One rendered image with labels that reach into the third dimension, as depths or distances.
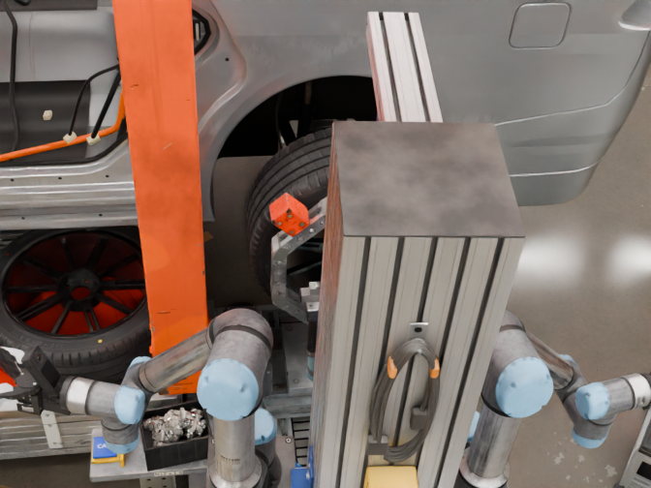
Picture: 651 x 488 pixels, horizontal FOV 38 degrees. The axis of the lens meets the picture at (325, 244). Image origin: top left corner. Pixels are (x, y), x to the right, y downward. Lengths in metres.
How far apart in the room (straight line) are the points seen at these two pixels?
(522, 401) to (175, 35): 1.04
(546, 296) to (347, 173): 2.80
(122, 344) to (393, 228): 1.95
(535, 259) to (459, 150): 2.83
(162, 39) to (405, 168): 0.85
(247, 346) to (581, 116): 1.62
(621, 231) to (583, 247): 0.23
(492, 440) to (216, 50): 1.35
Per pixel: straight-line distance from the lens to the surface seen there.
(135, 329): 3.13
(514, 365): 1.87
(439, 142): 1.40
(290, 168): 2.75
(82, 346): 3.11
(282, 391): 3.37
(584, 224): 4.45
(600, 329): 4.01
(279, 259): 2.72
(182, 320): 2.65
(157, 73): 2.10
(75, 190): 3.02
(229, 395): 1.81
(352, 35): 2.70
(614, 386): 2.17
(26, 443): 3.29
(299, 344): 3.42
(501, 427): 2.01
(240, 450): 2.01
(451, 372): 1.48
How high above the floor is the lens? 2.89
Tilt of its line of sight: 45 degrees down
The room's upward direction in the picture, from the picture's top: 5 degrees clockwise
